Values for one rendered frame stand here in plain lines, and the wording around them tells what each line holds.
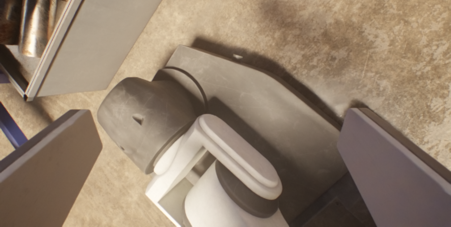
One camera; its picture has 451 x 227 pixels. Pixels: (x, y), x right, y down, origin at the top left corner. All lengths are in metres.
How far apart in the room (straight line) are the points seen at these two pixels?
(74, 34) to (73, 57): 0.08
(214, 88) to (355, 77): 0.38
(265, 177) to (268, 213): 0.06
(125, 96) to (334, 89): 0.52
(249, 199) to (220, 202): 0.05
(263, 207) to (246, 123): 0.20
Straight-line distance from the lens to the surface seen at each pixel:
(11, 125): 1.15
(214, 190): 0.42
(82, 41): 0.75
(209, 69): 0.55
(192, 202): 0.46
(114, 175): 1.06
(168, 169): 0.44
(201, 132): 0.40
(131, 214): 1.09
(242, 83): 0.53
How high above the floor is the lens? 0.68
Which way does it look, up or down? 70 degrees down
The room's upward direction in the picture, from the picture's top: 111 degrees counter-clockwise
